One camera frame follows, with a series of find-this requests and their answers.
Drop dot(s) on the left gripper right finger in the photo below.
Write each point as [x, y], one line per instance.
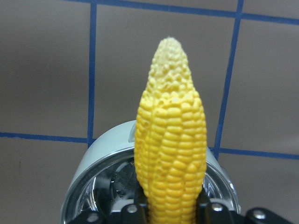
[209, 212]

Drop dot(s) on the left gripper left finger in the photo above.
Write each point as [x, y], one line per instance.
[133, 213]

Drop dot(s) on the yellow corn cob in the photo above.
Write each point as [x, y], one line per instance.
[170, 138]

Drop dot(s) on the white cooking pot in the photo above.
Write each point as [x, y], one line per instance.
[105, 179]

